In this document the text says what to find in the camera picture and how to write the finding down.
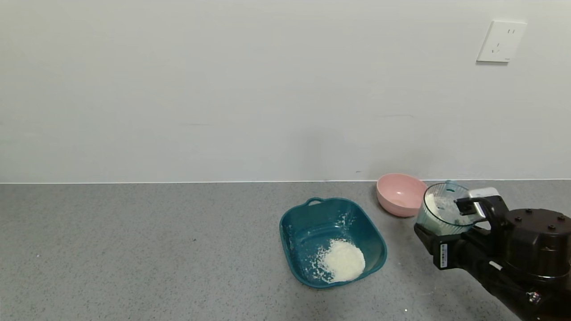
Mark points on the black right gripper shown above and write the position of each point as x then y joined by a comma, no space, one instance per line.
441,253

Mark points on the clear ribbed plastic cup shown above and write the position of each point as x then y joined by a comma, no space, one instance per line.
435,218

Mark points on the white powder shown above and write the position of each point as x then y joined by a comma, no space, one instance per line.
343,263

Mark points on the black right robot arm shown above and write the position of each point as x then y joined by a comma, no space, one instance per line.
526,294

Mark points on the pink bowl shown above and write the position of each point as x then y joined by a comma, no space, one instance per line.
399,196

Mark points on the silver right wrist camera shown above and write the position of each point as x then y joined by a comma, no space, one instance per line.
484,192

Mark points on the white wall socket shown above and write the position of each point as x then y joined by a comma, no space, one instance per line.
500,41

